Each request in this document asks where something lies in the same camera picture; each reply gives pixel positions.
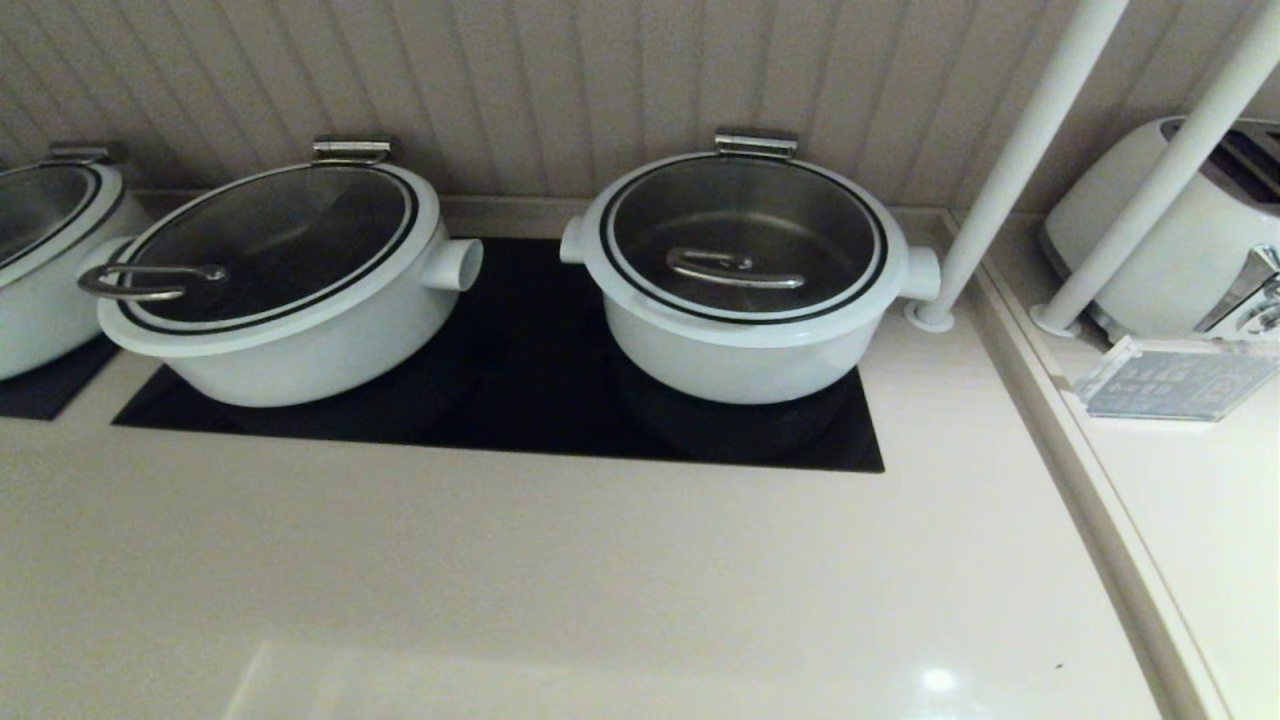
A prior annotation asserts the small deep white pot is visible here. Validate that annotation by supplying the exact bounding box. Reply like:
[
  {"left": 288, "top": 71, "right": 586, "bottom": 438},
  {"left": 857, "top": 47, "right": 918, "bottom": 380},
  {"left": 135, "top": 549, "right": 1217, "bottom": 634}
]
[{"left": 560, "top": 215, "right": 942, "bottom": 406}]

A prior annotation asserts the wide white cooking pot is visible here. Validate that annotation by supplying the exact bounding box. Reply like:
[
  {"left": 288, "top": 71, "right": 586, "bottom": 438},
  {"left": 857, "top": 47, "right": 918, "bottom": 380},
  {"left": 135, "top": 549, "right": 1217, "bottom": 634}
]
[
  {"left": 0, "top": 200, "right": 151, "bottom": 381},
  {"left": 98, "top": 190, "right": 484, "bottom": 409}
]

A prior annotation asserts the glass lid white rim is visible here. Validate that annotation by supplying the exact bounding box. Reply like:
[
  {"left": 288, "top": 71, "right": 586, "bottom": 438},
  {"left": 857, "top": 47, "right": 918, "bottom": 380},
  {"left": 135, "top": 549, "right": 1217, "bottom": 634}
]
[{"left": 0, "top": 160, "right": 126, "bottom": 291}]

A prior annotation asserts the large black induction cooktop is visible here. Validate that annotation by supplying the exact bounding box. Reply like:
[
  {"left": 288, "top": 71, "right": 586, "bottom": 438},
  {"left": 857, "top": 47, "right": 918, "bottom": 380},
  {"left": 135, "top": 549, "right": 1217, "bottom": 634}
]
[{"left": 112, "top": 237, "right": 886, "bottom": 474}]

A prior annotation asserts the white slanted pole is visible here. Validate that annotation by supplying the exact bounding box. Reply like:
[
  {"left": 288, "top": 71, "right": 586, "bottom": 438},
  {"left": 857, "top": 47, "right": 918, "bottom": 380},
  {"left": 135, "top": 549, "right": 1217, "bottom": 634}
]
[
  {"left": 905, "top": 0, "right": 1131, "bottom": 333},
  {"left": 1030, "top": 0, "right": 1280, "bottom": 337}
]

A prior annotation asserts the clear acrylic sign holder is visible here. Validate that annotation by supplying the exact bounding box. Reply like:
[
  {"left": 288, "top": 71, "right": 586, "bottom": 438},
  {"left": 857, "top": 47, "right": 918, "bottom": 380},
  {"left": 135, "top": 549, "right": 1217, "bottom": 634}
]
[{"left": 1073, "top": 336, "right": 1280, "bottom": 422}]

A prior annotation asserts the small black induction cooktop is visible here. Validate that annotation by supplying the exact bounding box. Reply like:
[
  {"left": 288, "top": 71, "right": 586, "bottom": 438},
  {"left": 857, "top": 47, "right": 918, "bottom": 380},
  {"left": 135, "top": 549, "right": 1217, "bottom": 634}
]
[{"left": 0, "top": 335, "right": 121, "bottom": 421}]

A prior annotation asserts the glass lid loop steel handle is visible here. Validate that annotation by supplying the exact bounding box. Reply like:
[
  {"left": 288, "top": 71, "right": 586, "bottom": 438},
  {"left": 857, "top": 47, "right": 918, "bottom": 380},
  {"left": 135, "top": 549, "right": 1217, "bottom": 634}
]
[{"left": 78, "top": 160, "right": 442, "bottom": 359}]

